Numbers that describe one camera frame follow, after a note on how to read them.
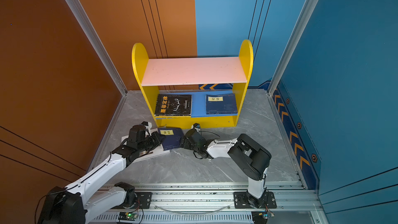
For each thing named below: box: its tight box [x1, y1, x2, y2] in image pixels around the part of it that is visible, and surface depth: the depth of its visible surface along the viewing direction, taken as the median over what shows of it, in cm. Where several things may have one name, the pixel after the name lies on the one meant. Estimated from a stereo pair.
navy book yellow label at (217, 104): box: [205, 93, 238, 115], surface depth 93 cm
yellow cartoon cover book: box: [154, 115, 192, 119], surface depth 89 cm
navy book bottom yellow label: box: [157, 127, 183, 151], surface depth 90 cm
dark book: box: [154, 93, 192, 117], surface depth 91 cm
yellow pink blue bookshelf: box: [131, 39, 254, 128], surface depth 78 cm
